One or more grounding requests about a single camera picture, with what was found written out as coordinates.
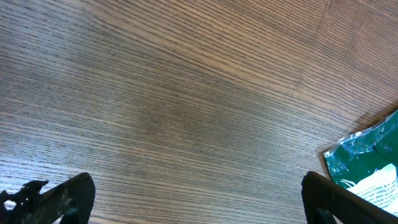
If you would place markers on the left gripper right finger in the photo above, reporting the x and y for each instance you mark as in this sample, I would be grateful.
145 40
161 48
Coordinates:
326 202

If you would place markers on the green sponge package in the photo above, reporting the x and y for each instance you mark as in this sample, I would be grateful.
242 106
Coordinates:
365 163

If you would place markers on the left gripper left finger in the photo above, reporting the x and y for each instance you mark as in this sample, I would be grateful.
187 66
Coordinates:
70 202

